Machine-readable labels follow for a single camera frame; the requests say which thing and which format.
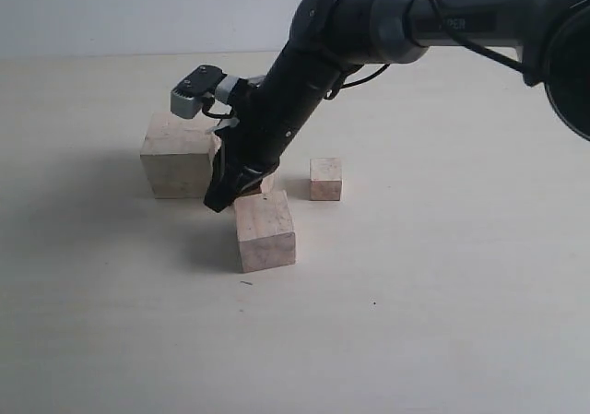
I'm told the third largest wooden cube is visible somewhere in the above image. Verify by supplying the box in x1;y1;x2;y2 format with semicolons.
242;172;275;196

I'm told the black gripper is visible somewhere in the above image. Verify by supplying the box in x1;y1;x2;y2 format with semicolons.
203;44;344;213

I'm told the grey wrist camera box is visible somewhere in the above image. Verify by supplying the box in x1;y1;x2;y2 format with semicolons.
170;65;239;120

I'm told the second largest wooden cube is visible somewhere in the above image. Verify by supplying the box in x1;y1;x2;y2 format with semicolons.
234;190;296;273

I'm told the smallest wooden cube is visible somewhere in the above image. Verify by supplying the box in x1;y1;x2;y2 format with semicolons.
310;158;343;201

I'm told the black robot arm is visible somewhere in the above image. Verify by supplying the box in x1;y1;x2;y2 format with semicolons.
204;0;589;211

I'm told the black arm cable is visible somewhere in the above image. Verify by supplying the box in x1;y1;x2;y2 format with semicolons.
322;0;540;100

